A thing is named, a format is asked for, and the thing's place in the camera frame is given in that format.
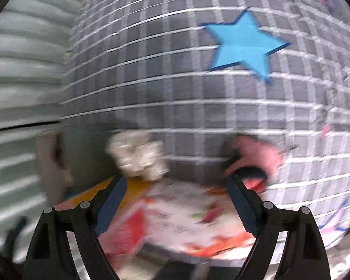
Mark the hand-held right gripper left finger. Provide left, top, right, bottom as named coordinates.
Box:
left=23, top=174, right=128, bottom=280

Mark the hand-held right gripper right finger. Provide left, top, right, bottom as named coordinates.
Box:
left=225, top=173, right=332, bottom=280

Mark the white spotted hair scrunchie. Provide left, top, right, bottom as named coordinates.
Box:
left=106, top=131, right=170, bottom=182

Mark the cartoon printed storage box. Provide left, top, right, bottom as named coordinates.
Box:
left=36, top=133, right=259, bottom=267

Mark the grey checked star bedsheet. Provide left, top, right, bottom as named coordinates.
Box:
left=60, top=0, right=350, bottom=259

